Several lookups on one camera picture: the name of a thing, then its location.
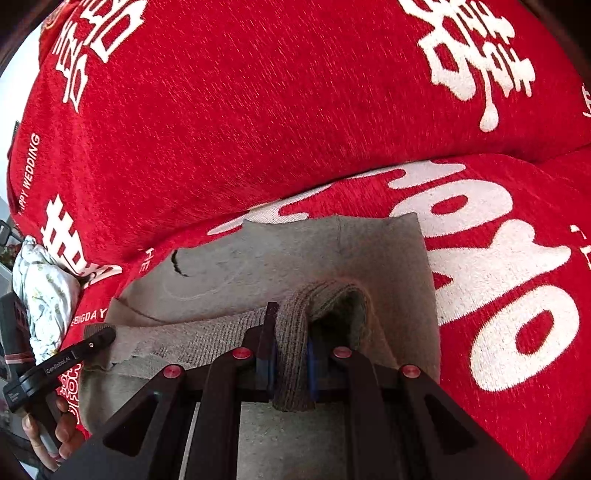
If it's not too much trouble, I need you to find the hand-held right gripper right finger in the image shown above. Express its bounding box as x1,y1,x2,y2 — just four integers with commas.
307,331,532,480

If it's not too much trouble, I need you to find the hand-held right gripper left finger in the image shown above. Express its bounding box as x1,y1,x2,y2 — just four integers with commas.
55,302,280,480

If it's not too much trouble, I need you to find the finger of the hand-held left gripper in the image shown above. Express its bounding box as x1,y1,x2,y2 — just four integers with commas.
59,326,116,366

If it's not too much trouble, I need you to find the grey knit sweater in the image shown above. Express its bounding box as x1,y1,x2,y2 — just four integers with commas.
78,213,441,480

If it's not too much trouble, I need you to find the person's left hand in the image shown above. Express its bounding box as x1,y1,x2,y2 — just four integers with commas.
22,396,86,468

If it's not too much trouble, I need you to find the dark object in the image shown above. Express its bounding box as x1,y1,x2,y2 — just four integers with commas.
0,292,36,370

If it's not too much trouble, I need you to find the white floral cloth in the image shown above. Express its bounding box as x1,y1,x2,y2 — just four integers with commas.
13,235,84,365

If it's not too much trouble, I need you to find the red printed sofa cover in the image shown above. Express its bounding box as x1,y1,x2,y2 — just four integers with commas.
7,0,591,480

